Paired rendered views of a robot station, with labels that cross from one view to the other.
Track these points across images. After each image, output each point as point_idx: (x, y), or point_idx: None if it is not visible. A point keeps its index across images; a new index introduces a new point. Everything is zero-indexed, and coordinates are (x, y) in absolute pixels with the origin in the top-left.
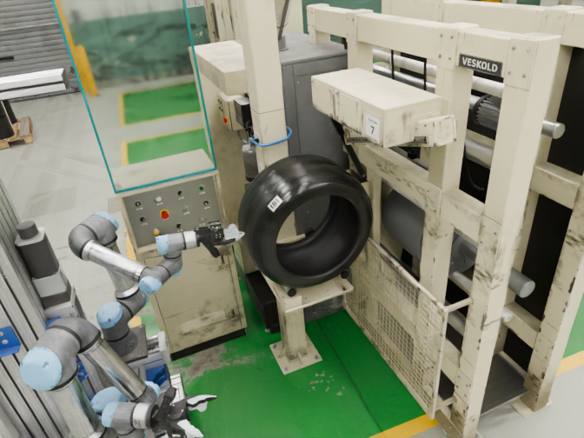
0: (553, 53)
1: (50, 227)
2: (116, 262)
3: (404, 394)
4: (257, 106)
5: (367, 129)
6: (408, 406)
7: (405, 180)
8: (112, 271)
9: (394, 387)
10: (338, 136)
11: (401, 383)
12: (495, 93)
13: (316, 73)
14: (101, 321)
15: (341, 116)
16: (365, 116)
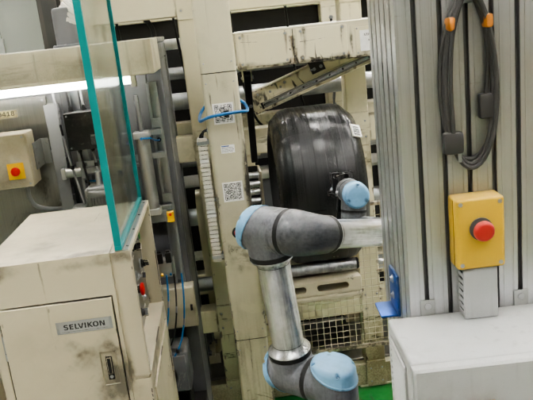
0: None
1: None
2: (367, 222)
3: (373, 391)
4: (234, 60)
5: (362, 46)
6: (390, 392)
7: None
8: (296, 302)
9: (362, 395)
10: (176, 144)
11: (358, 390)
12: None
13: (162, 58)
14: (351, 371)
15: (310, 53)
16: (358, 33)
